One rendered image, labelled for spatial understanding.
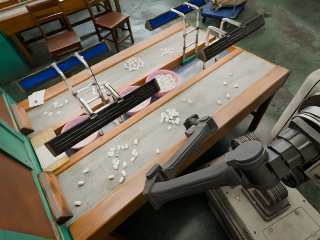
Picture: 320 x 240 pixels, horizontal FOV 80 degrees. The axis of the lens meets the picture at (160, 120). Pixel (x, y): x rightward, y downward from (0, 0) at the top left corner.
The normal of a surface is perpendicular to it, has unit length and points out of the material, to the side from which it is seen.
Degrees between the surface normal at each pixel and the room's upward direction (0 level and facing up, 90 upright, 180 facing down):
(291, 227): 0
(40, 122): 0
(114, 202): 0
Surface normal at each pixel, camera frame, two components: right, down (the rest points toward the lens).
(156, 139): -0.09, -0.60
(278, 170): 0.04, 0.19
